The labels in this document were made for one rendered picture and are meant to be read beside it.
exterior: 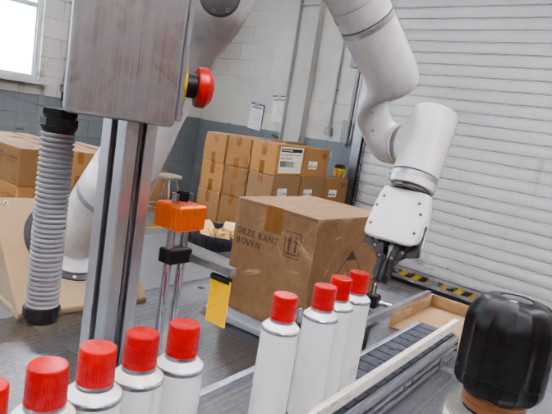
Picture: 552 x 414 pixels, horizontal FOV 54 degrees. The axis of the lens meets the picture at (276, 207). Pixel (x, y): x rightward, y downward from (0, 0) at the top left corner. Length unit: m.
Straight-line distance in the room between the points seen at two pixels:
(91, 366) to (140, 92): 0.24
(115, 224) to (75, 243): 0.64
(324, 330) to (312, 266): 0.39
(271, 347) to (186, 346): 0.18
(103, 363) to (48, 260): 0.12
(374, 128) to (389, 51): 0.19
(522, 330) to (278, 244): 0.77
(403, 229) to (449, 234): 4.15
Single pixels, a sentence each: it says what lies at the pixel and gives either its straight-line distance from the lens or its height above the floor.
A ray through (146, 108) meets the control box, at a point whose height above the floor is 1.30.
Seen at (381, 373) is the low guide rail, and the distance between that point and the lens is 1.00.
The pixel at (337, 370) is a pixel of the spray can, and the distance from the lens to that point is 0.89.
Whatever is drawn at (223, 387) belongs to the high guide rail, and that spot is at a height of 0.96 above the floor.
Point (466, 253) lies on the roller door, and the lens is 5.07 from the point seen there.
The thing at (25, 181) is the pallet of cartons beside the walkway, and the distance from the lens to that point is 3.88.
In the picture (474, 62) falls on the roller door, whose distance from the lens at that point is 5.16.
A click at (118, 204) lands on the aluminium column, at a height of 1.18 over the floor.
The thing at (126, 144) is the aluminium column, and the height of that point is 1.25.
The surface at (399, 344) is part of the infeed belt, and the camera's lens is 1.23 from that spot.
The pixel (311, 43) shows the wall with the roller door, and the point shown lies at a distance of 6.27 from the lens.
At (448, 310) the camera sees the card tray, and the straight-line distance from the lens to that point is 1.73.
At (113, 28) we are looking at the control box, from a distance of 0.49.
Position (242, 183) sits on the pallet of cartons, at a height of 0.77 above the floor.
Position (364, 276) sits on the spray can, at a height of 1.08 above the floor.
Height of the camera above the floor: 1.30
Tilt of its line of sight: 9 degrees down
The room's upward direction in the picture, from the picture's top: 9 degrees clockwise
